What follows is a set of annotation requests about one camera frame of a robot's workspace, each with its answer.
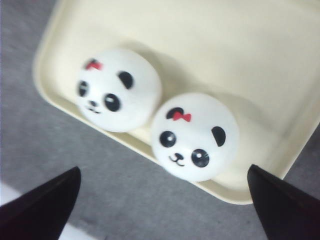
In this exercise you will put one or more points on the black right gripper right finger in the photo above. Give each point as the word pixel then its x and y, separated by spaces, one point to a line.
pixel 285 212

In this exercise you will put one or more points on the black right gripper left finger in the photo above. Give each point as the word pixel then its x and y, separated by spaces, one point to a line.
pixel 43 212

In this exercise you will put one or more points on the panda bun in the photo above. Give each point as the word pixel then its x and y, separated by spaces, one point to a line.
pixel 194 136
pixel 118 90

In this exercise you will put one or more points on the cream rectangular tray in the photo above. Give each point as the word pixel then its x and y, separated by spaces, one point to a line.
pixel 260 57

